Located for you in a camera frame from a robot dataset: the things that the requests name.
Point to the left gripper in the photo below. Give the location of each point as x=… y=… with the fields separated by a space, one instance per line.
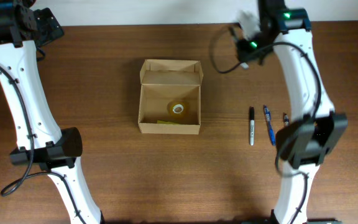
x=49 y=26

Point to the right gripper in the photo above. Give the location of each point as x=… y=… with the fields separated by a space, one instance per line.
x=241 y=52

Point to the black permanent marker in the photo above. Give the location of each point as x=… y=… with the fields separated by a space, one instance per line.
x=251 y=126

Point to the blue ballpoint pen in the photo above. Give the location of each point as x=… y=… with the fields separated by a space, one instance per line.
x=269 y=125

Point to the yellow tape roll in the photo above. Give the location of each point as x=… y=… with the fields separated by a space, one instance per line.
x=178 y=109

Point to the brown cardboard box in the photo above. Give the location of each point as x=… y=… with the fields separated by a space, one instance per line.
x=163 y=81

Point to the yellow highlighter blue cap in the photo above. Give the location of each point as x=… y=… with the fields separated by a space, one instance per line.
x=167 y=122

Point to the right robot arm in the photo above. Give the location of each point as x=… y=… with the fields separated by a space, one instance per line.
x=315 y=127

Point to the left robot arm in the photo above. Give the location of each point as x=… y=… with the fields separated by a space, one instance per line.
x=40 y=141

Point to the black ballpoint pen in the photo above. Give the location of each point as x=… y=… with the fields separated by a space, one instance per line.
x=286 y=120

